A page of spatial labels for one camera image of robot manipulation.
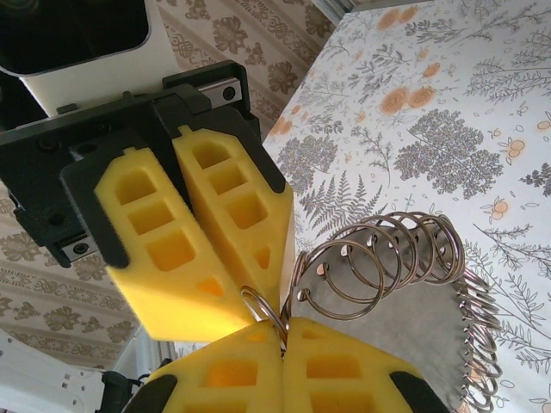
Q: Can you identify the metal keyring chain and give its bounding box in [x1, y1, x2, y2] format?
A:
[239, 209, 505, 413]

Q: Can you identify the aluminium frame post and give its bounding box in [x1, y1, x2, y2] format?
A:
[317, 0, 358, 22]

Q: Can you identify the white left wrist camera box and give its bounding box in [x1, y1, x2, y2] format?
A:
[0, 0, 182, 120]

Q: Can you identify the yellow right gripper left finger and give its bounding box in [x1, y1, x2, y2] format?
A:
[128, 321, 286, 413]

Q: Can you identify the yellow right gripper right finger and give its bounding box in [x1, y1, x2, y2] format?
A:
[282, 317, 449, 413]

